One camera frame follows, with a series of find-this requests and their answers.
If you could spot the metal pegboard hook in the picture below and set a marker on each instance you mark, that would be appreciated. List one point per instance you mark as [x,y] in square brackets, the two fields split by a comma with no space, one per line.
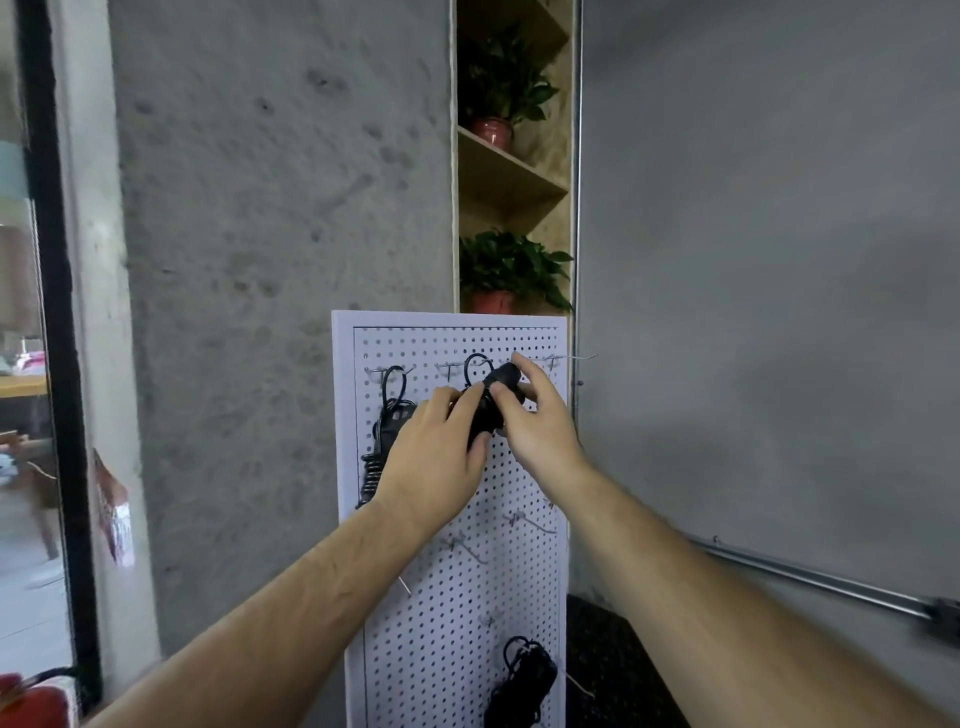
[465,549]
[558,360]
[533,522]
[447,369]

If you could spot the white pegboard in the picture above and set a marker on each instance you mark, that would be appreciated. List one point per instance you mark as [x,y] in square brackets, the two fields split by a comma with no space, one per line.
[480,615]

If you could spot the metal conduit pipe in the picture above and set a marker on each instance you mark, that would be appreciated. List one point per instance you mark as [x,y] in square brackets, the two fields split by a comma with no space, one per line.
[810,573]

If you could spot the person's left hand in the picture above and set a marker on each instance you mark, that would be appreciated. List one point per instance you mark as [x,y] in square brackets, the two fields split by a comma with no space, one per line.
[428,465]

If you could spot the small wall tag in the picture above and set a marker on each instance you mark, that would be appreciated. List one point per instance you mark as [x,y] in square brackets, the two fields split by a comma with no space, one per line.
[113,518]

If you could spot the grey electrical junction box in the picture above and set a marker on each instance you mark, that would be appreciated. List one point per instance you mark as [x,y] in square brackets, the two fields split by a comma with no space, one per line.
[945,618]

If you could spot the green potted plant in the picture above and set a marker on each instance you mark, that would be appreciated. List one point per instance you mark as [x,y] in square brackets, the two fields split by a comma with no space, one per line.
[510,270]
[503,83]

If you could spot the person's right forearm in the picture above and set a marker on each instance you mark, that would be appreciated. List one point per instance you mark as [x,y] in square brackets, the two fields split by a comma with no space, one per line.
[720,615]

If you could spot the red floor object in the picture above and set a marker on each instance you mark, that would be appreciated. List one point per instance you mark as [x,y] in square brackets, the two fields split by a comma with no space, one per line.
[30,702]

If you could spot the plywood shelf unit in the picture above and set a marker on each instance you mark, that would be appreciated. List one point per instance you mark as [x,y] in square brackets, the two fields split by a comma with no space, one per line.
[503,180]

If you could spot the person's left forearm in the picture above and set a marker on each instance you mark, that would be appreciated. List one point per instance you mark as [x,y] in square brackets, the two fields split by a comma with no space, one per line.
[285,630]

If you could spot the person's right hand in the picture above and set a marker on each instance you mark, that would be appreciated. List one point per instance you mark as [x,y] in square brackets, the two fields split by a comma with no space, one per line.
[540,435]

